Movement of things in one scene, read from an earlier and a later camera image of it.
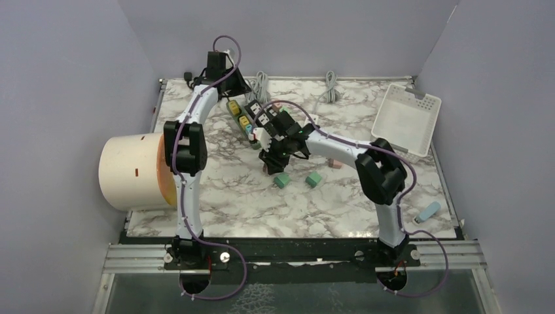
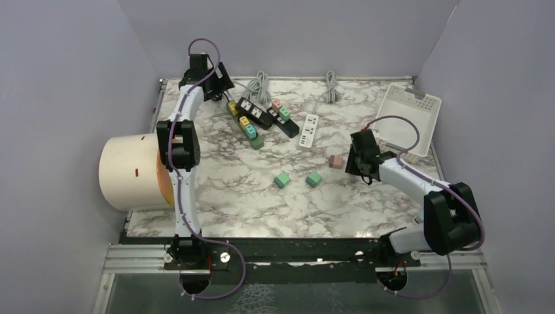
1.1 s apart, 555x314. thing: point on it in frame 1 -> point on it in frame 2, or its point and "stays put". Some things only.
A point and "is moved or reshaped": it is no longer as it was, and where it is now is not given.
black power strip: x=260 y=116 is moved or reshaped
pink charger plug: x=334 y=163 stays put
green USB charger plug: x=282 y=180 stays put
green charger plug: x=313 y=179 stays put
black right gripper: x=274 y=164 -> x=351 y=167
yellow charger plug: x=243 y=121 stays put
